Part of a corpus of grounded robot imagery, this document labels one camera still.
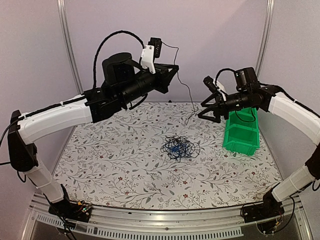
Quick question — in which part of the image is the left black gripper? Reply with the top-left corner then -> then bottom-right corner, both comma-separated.
118,63 -> 178,105

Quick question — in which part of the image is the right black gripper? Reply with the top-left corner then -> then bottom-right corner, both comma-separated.
198,89 -> 251,123

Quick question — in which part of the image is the thin black cable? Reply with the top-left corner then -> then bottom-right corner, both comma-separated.
161,42 -> 201,126

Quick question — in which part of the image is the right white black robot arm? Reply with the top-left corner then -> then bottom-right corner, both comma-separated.
198,67 -> 320,218

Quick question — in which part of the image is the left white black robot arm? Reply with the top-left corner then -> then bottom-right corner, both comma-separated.
1,37 -> 179,217

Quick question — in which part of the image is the green three-compartment bin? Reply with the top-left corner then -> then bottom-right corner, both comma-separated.
222,107 -> 260,156

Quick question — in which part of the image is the floral table mat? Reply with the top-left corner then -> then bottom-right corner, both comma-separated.
53,103 -> 281,210

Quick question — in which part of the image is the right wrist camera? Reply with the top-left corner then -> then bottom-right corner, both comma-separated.
203,76 -> 226,101

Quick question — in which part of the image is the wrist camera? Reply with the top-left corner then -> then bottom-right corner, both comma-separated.
139,37 -> 163,74
203,76 -> 226,101

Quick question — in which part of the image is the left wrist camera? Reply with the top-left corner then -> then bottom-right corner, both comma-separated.
139,37 -> 163,74

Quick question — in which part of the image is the right aluminium corner post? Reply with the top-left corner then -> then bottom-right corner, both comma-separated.
255,0 -> 275,78

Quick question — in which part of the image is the aluminium corner post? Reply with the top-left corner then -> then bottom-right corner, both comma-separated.
255,0 -> 275,78
56,0 -> 83,94

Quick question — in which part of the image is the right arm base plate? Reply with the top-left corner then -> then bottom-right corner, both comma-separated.
240,196 -> 296,236

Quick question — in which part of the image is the left aluminium corner post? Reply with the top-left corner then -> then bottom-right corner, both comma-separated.
56,0 -> 83,94

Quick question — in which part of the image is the aluminium front rail frame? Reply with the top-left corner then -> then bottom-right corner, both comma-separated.
22,193 -> 315,240

